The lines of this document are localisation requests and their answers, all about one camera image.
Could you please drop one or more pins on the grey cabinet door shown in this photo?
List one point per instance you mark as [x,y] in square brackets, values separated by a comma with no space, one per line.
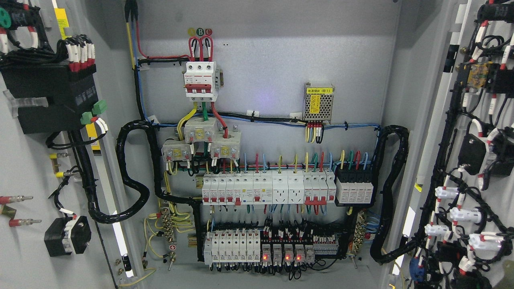
[26,169]
[449,224]

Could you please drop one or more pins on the white current transformer blocks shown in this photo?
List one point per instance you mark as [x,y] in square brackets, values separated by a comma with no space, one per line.
[199,132]

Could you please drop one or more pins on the white socket module row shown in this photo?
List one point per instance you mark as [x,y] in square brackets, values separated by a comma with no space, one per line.
[270,187]

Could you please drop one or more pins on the metal mesh power supply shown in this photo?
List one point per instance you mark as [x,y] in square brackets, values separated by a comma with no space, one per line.
[318,102]

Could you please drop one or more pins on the red white main breaker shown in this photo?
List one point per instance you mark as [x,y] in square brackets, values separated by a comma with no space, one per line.
[201,82]

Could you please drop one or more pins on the white lower breaker row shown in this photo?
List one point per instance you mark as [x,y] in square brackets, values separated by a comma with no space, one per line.
[232,246]

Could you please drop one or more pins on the black surge protector block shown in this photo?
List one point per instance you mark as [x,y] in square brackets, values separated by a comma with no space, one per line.
[354,188]

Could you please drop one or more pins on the relay row with red leds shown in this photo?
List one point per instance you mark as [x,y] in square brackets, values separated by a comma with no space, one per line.
[286,255]

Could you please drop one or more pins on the black digital power meter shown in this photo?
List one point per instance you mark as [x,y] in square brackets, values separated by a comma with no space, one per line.
[51,98]

